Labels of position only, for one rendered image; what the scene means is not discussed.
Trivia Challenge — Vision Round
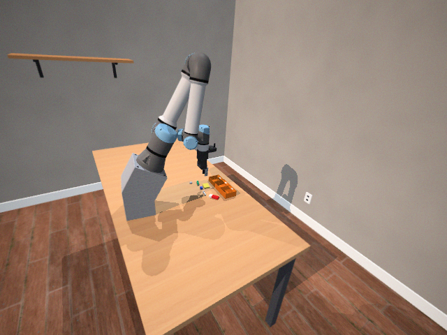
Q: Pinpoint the orange divided tray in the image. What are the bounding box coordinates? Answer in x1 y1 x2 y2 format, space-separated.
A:
208 175 237 199

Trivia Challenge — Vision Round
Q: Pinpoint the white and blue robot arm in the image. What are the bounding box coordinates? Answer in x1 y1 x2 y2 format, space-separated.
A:
136 52 211 173

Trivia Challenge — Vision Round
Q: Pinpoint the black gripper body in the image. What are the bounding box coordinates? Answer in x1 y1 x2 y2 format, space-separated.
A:
197 143 217 170

